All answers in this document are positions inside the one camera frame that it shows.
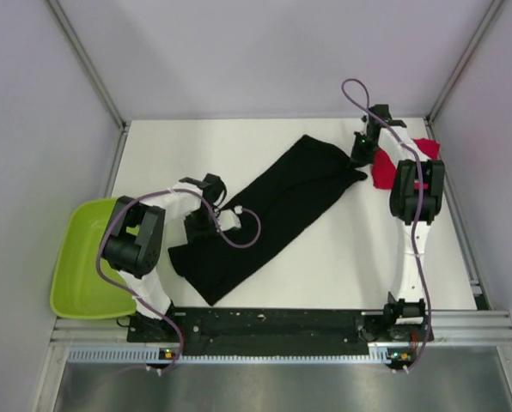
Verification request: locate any folded red t shirt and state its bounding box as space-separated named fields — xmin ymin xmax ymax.
xmin=370 ymin=139 xmax=441 ymax=191

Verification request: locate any aluminium frame post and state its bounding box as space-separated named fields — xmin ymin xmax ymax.
xmin=425 ymin=0 xmax=507 ymax=126
xmin=45 ymin=0 xmax=128 ymax=130

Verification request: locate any black t shirt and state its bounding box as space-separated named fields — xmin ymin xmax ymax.
xmin=168 ymin=135 xmax=367 ymax=306

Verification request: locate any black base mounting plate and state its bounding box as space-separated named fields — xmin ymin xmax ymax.
xmin=127 ymin=307 xmax=434 ymax=357

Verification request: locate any right aluminium frame post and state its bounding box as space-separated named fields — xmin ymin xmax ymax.
xmin=425 ymin=0 xmax=507 ymax=126

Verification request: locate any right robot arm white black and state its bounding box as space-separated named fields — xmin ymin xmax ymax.
xmin=350 ymin=104 xmax=445 ymax=340

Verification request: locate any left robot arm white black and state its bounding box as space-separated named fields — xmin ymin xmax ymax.
xmin=101 ymin=173 xmax=227 ymax=341

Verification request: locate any lime green plastic bin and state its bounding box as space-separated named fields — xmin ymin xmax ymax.
xmin=50 ymin=198 xmax=136 ymax=320

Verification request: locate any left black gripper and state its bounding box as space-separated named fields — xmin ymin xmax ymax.
xmin=184 ymin=209 xmax=221 ymax=244

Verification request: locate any left aluminium frame post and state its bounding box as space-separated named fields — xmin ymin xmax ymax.
xmin=45 ymin=0 xmax=128 ymax=130

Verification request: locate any grey slotted cable duct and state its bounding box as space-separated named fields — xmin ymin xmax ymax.
xmin=68 ymin=347 xmax=412 ymax=365

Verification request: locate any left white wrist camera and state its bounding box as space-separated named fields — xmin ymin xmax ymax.
xmin=217 ymin=206 xmax=243 ymax=232

